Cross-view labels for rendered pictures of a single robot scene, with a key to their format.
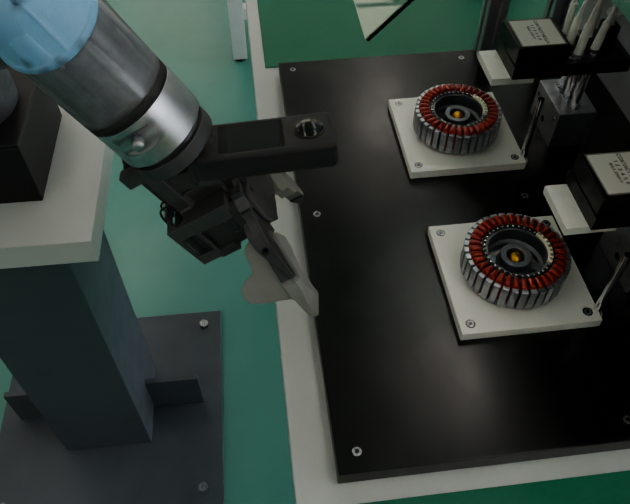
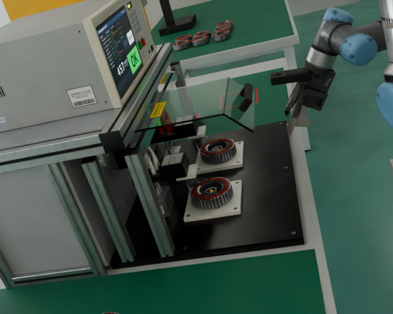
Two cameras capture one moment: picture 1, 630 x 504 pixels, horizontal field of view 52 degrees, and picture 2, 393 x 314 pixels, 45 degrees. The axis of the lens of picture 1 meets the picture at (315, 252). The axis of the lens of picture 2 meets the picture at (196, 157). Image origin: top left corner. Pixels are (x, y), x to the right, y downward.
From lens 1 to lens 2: 171 cm
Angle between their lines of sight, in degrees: 101
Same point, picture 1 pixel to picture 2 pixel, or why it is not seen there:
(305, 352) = (294, 143)
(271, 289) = not seen: hidden behind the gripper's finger
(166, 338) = not seen: outside the picture
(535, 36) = (174, 157)
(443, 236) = (237, 161)
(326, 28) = (266, 286)
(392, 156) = (247, 190)
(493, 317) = not seen: hidden behind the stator
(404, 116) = (234, 202)
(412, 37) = (204, 279)
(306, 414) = (294, 133)
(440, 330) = (249, 145)
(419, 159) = (236, 184)
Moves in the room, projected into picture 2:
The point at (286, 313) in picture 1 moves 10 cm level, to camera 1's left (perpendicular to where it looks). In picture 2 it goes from (300, 150) to (334, 146)
